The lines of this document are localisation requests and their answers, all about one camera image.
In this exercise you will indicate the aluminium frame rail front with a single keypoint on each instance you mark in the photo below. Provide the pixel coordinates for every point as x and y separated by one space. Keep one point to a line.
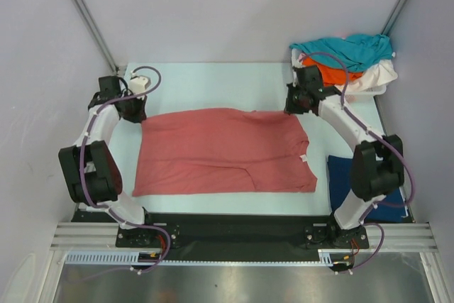
403 238

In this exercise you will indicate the orange t shirt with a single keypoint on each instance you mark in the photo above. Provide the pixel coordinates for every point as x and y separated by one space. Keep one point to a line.
331 76

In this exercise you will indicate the teal t shirt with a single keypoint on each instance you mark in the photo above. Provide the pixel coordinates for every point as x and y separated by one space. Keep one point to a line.
356 52

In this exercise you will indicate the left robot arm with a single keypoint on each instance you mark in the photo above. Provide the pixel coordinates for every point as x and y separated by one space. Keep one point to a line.
90 171

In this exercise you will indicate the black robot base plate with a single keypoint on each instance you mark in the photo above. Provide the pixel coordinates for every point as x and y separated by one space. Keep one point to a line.
239 238

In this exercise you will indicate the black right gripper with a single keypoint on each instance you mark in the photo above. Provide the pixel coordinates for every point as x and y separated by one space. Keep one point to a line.
290 108

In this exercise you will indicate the folded navy blue shirt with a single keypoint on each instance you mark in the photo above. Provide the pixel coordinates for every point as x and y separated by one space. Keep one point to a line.
339 186

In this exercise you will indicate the pink polo shirt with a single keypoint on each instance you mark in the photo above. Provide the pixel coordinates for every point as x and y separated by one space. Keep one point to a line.
211 151

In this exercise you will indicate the aluminium frame post left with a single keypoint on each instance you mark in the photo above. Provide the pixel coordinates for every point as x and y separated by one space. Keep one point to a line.
96 34

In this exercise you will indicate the white t shirt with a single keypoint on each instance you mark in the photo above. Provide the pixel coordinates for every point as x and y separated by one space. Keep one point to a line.
377 75

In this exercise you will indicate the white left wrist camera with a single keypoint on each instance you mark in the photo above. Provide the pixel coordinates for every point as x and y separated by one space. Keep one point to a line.
139 84

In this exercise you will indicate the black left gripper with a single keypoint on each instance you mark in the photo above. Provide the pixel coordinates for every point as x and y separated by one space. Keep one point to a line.
140 116

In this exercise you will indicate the white slotted cable duct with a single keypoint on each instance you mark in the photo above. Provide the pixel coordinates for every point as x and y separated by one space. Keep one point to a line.
136 258

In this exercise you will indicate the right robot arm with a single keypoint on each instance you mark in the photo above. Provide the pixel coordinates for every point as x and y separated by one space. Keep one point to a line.
378 165

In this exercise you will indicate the white plastic laundry basket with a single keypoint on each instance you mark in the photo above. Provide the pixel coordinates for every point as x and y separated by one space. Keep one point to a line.
297 56

